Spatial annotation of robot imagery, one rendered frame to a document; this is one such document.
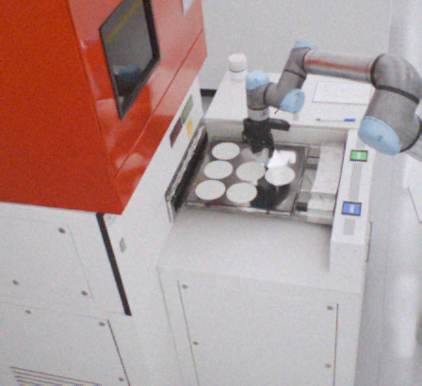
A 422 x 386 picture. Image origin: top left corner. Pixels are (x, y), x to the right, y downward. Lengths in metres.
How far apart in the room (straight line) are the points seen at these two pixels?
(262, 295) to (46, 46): 1.02
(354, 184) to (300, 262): 0.30
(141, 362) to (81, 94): 1.00
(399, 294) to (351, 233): 1.15
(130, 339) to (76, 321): 0.17
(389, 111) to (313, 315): 0.70
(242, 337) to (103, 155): 0.94
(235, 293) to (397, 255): 1.31
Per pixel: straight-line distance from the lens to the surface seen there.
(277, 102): 1.88
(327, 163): 2.18
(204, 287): 1.96
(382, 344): 2.76
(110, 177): 1.46
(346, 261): 1.84
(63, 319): 2.00
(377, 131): 1.58
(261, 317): 2.01
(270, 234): 2.00
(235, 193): 2.04
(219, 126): 2.30
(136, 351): 1.99
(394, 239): 3.17
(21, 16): 1.31
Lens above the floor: 2.24
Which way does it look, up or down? 39 degrees down
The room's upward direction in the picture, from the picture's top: 7 degrees counter-clockwise
